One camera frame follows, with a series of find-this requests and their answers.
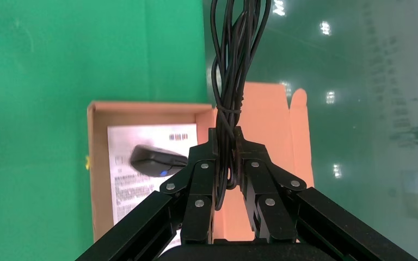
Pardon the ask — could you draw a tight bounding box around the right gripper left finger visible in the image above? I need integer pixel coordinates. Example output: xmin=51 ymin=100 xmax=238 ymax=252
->
xmin=75 ymin=128 xmax=220 ymax=261

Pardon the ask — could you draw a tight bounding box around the black wired computer mouse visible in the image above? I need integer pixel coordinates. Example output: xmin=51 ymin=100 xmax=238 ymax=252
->
xmin=130 ymin=0 xmax=273 ymax=212

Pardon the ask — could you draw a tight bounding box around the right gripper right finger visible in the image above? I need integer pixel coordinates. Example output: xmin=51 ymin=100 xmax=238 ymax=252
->
xmin=234 ymin=126 xmax=418 ymax=261

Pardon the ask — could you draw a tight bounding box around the orange cardboard box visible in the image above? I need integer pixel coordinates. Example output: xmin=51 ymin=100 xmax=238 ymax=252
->
xmin=87 ymin=82 xmax=315 ymax=244

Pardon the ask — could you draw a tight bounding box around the white printed leaflet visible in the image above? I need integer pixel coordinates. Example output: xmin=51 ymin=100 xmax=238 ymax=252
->
xmin=107 ymin=123 xmax=199 ymax=253

